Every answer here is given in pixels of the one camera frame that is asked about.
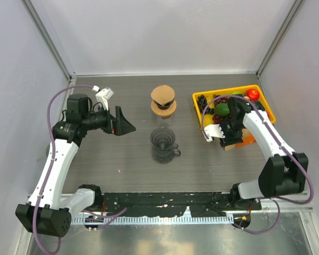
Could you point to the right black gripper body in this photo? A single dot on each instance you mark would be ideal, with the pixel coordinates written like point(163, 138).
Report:
point(232, 130)

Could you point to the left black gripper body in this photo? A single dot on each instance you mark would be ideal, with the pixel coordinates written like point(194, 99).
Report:
point(111, 127)

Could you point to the grey plastic measuring cup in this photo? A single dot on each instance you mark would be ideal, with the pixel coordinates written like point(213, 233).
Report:
point(165, 155)

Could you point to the brown paper coffee filter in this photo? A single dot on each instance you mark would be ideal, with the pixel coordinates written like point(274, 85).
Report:
point(163, 94)

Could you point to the grey plastic dripper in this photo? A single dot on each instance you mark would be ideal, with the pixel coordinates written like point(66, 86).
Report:
point(162, 139)

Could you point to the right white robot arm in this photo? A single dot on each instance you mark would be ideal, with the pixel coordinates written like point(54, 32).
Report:
point(284, 171)

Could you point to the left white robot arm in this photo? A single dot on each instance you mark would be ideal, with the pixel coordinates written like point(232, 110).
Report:
point(45, 213)

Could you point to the brown paper filter stack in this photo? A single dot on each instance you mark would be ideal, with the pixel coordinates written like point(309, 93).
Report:
point(230, 147)

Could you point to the orange filter holder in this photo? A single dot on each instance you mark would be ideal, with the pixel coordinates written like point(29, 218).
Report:
point(247, 138)

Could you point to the red grape bunch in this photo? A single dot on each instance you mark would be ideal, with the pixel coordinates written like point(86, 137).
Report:
point(218, 119)

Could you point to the dark green avocado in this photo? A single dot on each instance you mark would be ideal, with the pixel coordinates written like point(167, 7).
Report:
point(222, 110)

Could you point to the green apple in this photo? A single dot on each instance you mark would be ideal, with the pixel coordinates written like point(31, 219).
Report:
point(237, 93)

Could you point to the dark grape bunch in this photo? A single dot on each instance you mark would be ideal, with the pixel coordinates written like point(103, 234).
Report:
point(202, 103)

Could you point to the red apple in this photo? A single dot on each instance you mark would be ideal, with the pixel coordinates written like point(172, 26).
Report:
point(253, 94)

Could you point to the green melon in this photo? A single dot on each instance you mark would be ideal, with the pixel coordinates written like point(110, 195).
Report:
point(47, 150)

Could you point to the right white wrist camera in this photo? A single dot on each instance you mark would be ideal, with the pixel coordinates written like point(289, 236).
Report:
point(213, 131)

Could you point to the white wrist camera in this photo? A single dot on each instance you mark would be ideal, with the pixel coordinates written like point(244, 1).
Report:
point(103, 95)
point(213, 131)

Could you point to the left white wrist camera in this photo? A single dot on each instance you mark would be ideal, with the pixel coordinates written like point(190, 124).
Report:
point(103, 95)

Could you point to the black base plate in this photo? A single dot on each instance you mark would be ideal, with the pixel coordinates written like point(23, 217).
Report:
point(171, 204)

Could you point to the white slotted cable duct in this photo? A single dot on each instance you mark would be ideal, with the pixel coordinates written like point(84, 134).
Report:
point(186, 219)

